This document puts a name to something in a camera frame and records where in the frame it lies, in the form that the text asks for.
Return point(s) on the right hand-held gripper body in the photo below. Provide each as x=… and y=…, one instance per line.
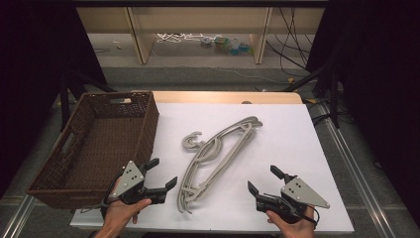
x=297, y=195

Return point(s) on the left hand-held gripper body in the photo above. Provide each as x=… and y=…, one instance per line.
x=130, y=178

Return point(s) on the brown woven basket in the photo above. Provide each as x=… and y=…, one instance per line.
x=99, y=148

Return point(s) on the grey plastic clothes hanger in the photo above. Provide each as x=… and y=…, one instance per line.
x=190, y=143
x=246, y=120

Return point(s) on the person's right hand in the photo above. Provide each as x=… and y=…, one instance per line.
x=297, y=229

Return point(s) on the person's left hand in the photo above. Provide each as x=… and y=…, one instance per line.
x=120, y=214

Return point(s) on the white board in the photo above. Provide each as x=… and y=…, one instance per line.
x=280, y=142

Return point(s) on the light wooden table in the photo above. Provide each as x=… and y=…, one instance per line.
x=214, y=97

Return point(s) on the black tripod stand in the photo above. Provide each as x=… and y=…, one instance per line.
x=334, y=99
x=64, y=99

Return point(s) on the black curtain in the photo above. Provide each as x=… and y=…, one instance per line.
x=379, y=82
x=33, y=66

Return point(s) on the colourful plastic toys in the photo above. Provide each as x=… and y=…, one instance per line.
x=224, y=44

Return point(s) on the light wooden shelf unit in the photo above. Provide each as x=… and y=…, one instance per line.
x=198, y=16

